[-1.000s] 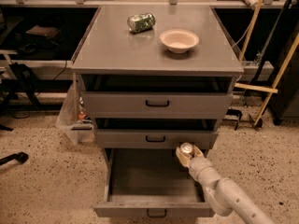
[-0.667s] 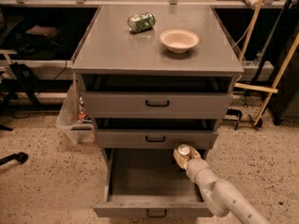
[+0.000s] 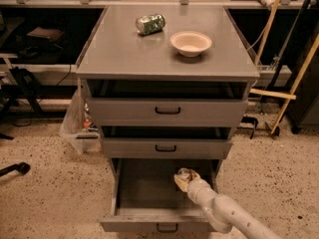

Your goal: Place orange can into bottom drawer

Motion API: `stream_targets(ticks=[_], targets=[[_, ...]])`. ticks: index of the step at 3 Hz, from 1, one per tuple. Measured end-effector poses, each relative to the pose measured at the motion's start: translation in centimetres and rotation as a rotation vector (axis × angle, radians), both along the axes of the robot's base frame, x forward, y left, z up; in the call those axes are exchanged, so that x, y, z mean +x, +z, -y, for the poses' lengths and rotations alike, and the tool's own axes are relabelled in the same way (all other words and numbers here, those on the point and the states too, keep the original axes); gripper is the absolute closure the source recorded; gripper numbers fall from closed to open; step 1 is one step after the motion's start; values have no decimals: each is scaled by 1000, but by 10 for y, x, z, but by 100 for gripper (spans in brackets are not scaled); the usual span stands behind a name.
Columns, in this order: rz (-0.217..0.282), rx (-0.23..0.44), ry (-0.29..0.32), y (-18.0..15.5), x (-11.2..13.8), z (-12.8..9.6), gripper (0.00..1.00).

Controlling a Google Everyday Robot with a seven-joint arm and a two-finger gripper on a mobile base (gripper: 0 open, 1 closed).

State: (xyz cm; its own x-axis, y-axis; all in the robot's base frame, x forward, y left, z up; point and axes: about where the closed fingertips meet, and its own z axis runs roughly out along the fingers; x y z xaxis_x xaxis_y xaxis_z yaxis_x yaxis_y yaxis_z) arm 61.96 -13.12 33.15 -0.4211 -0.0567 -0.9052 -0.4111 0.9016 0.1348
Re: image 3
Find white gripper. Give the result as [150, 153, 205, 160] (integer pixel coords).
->
[174, 170, 217, 207]

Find orange soda can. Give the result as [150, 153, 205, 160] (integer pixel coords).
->
[177, 168, 192, 180]

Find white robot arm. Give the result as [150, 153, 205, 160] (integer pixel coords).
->
[173, 168, 281, 239]

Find grey bottom drawer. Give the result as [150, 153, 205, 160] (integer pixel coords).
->
[101, 158, 215, 233]

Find grey drawer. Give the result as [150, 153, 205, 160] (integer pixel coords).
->
[87, 80, 248, 127]
[101, 158, 215, 233]
[102, 125, 232, 159]

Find grey middle drawer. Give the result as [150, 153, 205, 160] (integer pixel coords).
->
[102, 125, 232, 159]

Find grey drawer cabinet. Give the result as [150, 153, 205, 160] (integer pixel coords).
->
[75, 4, 261, 177]

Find grey top drawer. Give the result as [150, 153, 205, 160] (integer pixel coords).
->
[87, 80, 248, 127]

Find green soda can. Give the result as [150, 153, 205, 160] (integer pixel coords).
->
[136, 14, 165, 36]

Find white paper bowl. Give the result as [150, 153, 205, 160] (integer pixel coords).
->
[170, 31, 212, 58]

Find black chair caster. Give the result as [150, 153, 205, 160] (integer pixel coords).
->
[0, 162, 31, 176]

